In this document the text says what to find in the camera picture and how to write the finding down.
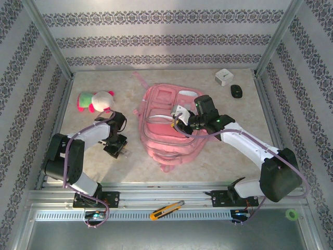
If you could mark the black computer mouse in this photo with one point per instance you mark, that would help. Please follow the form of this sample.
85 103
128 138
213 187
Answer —
236 91

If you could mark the white pink green plush toy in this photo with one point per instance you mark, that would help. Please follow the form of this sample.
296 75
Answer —
100 100

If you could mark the aluminium side rail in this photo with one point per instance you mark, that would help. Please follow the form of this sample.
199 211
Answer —
58 125
273 125

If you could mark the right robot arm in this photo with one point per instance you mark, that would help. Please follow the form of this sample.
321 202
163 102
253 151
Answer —
249 148

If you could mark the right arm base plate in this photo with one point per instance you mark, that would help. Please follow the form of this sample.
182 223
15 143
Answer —
218 198

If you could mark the yellow utility knife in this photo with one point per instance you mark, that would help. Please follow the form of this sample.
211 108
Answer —
166 210

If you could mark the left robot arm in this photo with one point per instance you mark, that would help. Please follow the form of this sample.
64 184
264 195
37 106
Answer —
88 138

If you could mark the aluminium corner post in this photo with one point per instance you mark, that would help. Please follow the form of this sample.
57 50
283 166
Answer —
278 36
49 39

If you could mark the green tape roll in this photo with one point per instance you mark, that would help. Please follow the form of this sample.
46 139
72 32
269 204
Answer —
292 214

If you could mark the white square alarm clock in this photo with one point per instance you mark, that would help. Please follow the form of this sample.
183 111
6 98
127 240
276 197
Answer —
223 76

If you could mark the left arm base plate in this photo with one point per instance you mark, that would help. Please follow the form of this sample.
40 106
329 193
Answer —
112 199

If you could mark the green-lit circuit board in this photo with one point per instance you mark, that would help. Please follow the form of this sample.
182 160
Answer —
240 213
95 215

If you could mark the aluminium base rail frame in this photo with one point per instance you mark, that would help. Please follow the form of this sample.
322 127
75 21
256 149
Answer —
156 195

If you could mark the pink school backpack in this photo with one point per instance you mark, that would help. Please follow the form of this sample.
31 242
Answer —
166 145

